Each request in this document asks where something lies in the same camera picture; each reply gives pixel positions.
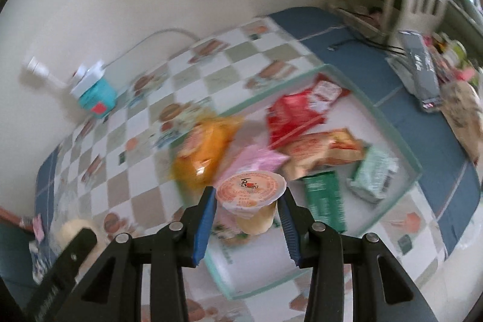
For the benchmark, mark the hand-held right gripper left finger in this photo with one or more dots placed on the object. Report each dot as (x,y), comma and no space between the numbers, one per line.
(205,227)

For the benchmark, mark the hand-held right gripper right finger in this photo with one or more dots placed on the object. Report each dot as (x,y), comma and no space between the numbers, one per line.
(288,227)

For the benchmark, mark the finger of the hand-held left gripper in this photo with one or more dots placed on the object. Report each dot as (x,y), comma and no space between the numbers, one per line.
(71,261)

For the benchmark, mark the cream pudding cup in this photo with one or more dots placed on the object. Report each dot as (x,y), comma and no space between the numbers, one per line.
(71,229)
(249,193)

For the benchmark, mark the teal-rimmed white tray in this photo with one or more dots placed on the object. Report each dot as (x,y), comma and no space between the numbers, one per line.
(264,261)

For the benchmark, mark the dark green packet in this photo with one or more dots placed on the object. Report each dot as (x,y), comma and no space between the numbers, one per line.
(324,201)

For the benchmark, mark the pink snack packet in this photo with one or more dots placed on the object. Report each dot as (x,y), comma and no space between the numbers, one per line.
(260,158)

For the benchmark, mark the yellow snack packet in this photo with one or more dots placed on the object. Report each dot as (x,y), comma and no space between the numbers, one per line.
(205,148)

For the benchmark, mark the orange roll cake packet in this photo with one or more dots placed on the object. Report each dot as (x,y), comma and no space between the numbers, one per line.
(324,150)

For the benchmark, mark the green and white packet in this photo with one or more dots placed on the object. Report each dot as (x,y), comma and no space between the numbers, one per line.
(373,175)

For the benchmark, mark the red glossy snack packet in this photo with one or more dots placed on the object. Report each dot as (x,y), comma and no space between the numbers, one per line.
(290,118)

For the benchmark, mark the small pink candy packet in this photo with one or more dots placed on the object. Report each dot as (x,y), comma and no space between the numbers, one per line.
(38,227)

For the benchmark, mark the dark cabinet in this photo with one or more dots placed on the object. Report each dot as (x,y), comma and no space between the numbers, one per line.
(13,258)

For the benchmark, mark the checkered tablecloth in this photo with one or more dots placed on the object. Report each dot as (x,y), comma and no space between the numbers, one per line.
(143,163)

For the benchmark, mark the teal toy box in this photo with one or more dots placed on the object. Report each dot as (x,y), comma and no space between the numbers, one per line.
(98,99)

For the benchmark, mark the white power strip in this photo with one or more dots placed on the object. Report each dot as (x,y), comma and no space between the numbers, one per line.
(88,78)

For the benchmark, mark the clear plastic bag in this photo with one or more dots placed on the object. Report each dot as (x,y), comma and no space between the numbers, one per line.
(403,73)

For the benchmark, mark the silver metal device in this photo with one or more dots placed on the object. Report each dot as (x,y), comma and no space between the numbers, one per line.
(422,69)

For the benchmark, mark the colourful clutter pile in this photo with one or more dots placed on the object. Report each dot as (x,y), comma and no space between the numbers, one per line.
(456,54)

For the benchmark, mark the brown wooden rail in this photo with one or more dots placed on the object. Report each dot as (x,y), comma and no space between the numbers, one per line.
(11,216)

